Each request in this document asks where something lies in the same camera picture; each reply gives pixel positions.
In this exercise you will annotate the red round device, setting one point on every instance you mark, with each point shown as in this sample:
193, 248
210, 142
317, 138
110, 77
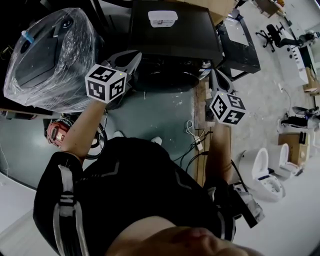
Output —
58, 133

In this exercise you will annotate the person's right forearm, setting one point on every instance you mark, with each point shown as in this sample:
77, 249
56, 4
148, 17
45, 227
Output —
218, 155

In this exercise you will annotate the black washing machine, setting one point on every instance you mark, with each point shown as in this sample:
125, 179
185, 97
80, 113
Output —
175, 42

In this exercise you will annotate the white power strip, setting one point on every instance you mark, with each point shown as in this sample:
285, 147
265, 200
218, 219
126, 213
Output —
198, 143

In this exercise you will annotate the white lidded plastic box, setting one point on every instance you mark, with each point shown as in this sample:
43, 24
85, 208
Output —
162, 18

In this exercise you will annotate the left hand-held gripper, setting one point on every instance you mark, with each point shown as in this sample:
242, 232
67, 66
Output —
105, 85

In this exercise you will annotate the person's black shirt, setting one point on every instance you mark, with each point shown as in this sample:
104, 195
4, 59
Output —
137, 190

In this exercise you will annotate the person's chin and neck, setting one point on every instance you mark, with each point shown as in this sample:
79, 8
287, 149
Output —
180, 240

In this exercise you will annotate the black office chair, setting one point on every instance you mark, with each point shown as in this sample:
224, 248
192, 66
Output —
273, 36

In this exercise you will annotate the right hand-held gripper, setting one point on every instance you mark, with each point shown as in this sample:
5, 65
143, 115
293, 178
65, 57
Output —
227, 107

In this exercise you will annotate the person's white shoe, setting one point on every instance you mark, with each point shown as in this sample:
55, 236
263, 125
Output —
156, 140
118, 134

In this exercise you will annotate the grey electronics box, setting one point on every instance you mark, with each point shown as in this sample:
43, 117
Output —
250, 207

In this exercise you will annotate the small blue bottle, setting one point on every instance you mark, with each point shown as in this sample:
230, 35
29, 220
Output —
27, 36

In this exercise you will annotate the large brown cardboard box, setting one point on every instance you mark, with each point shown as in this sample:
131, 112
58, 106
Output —
222, 10

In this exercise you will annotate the person's left white shoe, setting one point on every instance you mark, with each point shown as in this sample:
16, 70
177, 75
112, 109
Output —
118, 134

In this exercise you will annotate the black side table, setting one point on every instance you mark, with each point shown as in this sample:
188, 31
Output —
240, 52

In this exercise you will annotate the white desk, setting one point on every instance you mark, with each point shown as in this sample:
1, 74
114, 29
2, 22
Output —
293, 65

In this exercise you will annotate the wooden slat platform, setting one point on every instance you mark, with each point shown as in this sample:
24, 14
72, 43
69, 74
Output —
207, 160

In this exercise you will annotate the person's left forearm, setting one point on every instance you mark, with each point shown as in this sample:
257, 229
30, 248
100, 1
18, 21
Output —
80, 130

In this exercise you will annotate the person's right white shoe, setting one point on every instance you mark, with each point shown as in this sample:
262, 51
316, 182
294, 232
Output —
156, 140

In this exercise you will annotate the plastic-wrapped black appliance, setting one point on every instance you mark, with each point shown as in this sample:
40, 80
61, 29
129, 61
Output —
50, 65

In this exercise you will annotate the open brown cardboard box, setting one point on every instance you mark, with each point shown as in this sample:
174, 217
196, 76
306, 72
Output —
293, 150

